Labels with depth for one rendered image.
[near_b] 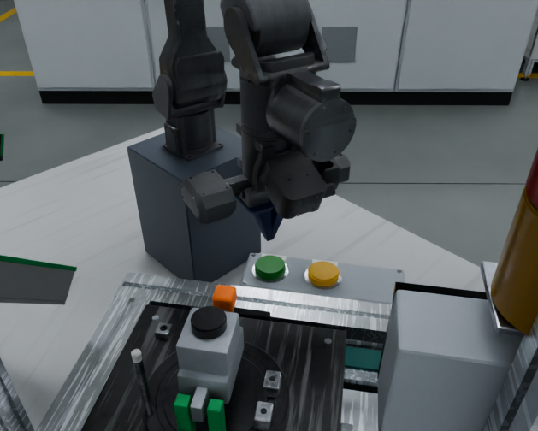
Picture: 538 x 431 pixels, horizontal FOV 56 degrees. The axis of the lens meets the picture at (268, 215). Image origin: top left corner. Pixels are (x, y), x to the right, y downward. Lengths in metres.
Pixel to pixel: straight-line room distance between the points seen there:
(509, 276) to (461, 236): 2.24
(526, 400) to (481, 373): 0.03
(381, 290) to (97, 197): 0.61
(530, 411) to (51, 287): 0.50
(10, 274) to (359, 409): 0.39
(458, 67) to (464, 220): 1.37
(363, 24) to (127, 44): 1.49
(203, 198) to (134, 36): 3.02
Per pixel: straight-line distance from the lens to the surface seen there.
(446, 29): 3.54
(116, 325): 0.64
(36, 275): 0.59
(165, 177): 0.71
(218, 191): 0.52
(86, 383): 0.60
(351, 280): 0.67
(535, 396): 0.21
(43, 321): 0.82
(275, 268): 0.66
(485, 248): 2.43
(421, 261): 0.88
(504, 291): 0.22
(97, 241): 0.94
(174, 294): 0.66
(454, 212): 2.61
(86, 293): 0.84
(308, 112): 0.43
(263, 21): 0.47
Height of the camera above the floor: 1.41
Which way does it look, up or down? 35 degrees down
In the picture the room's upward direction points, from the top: straight up
